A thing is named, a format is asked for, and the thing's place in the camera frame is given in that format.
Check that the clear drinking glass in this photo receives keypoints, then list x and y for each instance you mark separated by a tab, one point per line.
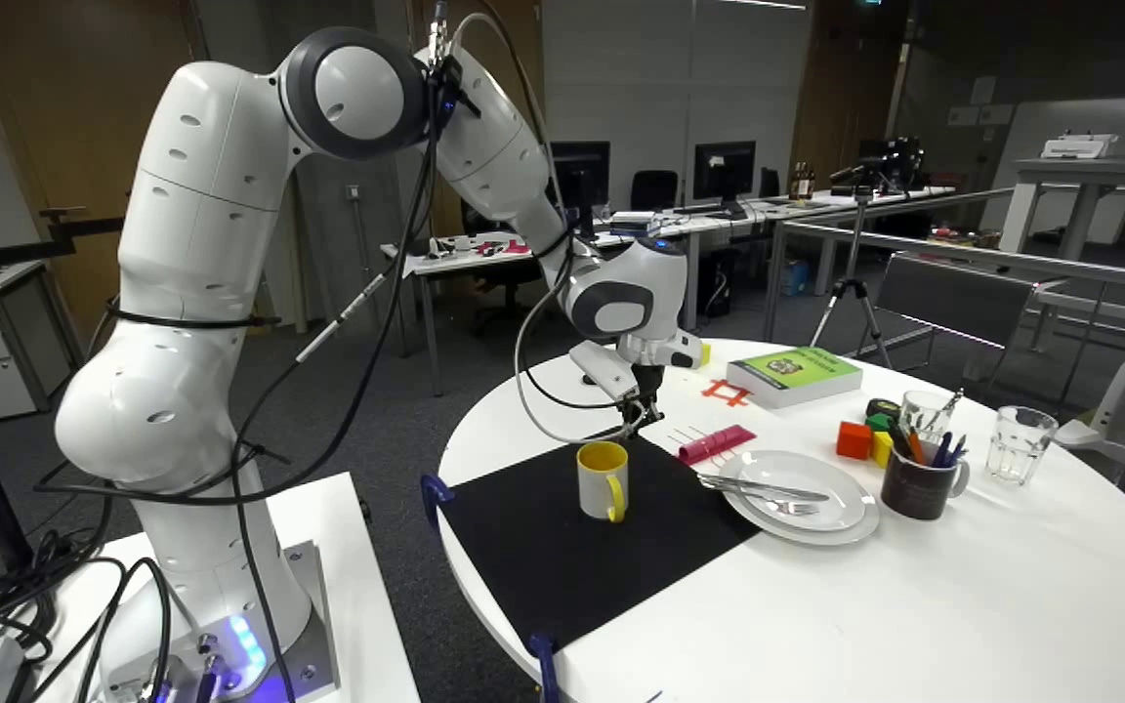
1018	446

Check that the dark mug with pens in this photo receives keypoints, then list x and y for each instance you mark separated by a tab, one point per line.
916	487

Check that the pink comb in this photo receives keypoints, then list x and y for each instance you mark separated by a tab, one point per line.
717	444

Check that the red cube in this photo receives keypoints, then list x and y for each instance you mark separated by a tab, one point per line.
855	437

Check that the silver cutlery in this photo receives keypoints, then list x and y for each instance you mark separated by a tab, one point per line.
772	491

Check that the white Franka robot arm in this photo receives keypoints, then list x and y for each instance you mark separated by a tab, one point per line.
196	259

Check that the black tripod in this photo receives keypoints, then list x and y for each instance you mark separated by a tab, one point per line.
855	278

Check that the yellow cube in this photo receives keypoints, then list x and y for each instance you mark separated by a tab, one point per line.
885	446

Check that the black office chair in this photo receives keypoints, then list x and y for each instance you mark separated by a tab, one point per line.
653	187

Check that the green book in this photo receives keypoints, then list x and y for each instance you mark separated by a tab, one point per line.
796	375

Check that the orange plastic frame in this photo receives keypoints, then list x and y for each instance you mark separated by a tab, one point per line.
726	390

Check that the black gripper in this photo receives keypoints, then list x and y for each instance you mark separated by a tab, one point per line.
647	379

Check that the blue table clamp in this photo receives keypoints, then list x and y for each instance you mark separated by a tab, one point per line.
546	664
441	494

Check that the white plate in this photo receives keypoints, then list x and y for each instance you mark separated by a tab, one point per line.
802	501

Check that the white mug yellow inside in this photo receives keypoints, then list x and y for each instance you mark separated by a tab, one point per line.
604	480

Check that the black table mat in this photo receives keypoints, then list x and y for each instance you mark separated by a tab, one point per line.
587	560

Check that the green black cube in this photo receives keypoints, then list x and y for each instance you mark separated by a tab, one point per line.
885	416

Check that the red and yellow block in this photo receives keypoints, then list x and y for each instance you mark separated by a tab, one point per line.
700	351

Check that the grey chair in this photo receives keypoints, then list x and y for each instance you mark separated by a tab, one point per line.
955	306

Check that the black computer monitor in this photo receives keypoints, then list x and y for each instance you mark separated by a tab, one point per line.
726	170
583	170

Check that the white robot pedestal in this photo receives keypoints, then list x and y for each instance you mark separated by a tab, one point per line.
341	587

